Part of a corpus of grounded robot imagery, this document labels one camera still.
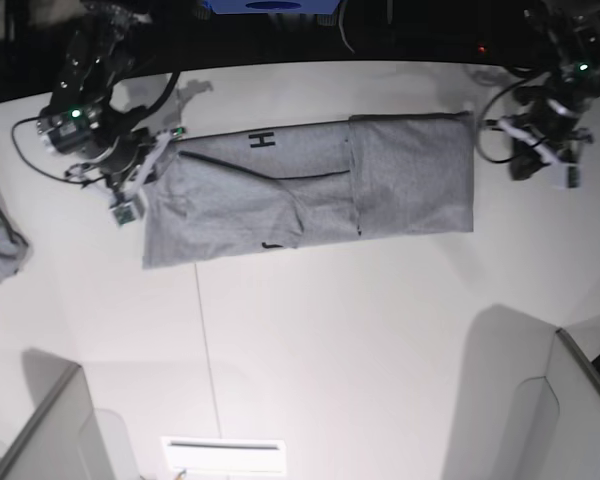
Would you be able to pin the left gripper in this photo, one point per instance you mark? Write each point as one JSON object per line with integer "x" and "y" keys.
{"x": 555, "y": 122}

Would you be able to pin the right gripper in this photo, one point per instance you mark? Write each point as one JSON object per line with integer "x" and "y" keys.
{"x": 113, "y": 161}

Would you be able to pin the grey T-shirt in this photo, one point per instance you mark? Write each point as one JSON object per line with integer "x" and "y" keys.
{"x": 367, "y": 177}

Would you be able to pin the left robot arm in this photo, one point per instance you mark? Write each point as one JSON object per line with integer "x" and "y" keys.
{"x": 571, "y": 30}

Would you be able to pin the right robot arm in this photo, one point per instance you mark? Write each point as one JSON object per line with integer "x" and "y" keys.
{"x": 79, "y": 118}

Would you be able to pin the blue box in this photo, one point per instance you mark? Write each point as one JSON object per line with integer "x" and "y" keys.
{"x": 229, "y": 7}

